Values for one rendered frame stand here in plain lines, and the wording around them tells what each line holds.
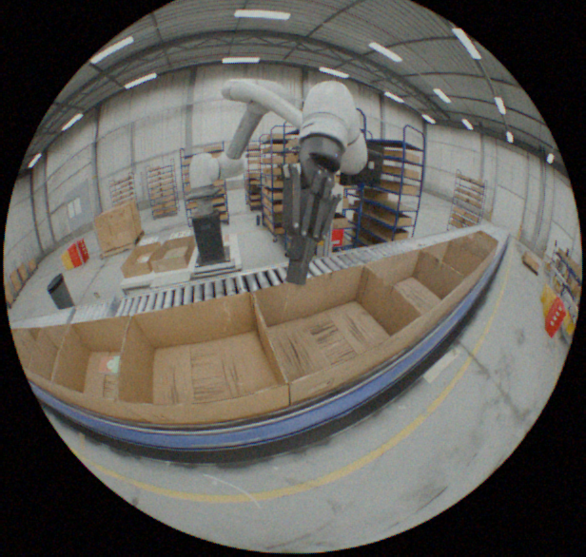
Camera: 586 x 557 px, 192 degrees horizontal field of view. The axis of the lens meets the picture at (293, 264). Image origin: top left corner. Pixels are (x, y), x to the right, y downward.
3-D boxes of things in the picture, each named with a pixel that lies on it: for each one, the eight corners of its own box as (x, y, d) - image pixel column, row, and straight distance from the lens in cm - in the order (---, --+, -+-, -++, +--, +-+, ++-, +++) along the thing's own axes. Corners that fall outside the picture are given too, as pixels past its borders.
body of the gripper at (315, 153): (321, 164, 41) (313, 204, 37) (289, 143, 37) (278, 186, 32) (352, 156, 37) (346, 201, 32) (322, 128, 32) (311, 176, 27)
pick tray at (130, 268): (163, 250, 184) (160, 240, 181) (151, 273, 152) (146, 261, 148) (139, 256, 196) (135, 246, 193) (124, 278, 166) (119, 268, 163)
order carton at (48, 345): (91, 352, 99) (69, 322, 92) (83, 409, 90) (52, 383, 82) (58, 350, 131) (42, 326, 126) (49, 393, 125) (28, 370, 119)
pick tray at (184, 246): (196, 245, 171) (194, 234, 168) (187, 268, 138) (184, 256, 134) (167, 250, 180) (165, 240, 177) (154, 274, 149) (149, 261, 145)
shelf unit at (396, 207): (402, 274, 291) (425, 134, 262) (380, 282, 255) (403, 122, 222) (361, 245, 345) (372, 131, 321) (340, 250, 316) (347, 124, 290)
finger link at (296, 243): (306, 225, 29) (291, 220, 27) (300, 259, 28) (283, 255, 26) (299, 226, 30) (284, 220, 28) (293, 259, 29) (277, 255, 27)
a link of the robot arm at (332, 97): (344, 106, 35) (361, 150, 44) (347, 71, 48) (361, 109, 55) (288, 114, 39) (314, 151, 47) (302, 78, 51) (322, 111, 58)
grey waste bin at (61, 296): (75, 314, 384) (58, 281, 366) (61, 324, 410) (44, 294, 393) (78, 299, 426) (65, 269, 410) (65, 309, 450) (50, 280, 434)
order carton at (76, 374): (155, 348, 74) (131, 313, 64) (155, 425, 62) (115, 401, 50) (91, 351, 99) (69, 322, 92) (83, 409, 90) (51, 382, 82)
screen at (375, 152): (368, 217, 158) (379, 146, 151) (386, 225, 152) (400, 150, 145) (332, 230, 118) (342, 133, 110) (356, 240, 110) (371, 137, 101)
